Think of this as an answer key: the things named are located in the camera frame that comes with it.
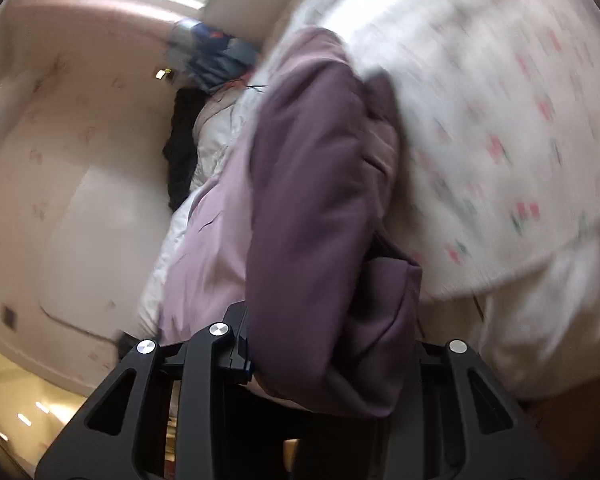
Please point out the pile of blue clothes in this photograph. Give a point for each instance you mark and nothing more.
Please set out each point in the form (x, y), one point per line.
(215, 55)

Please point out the cherry print bed sheet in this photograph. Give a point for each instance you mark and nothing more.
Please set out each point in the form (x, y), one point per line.
(480, 110)

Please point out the beige padded headboard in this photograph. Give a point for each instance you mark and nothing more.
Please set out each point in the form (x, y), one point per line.
(245, 15)

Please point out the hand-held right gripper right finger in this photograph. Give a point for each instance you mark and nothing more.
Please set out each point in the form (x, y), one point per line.
(430, 435)

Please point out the dark wall socket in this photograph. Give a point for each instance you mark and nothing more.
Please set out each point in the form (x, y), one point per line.
(8, 317)

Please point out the purple hooded sweatshirt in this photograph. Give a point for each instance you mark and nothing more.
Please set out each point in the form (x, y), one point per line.
(305, 185)

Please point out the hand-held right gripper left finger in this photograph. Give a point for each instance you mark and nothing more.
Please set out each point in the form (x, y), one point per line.
(200, 400)

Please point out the black cloth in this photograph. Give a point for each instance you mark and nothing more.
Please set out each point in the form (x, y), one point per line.
(182, 150)

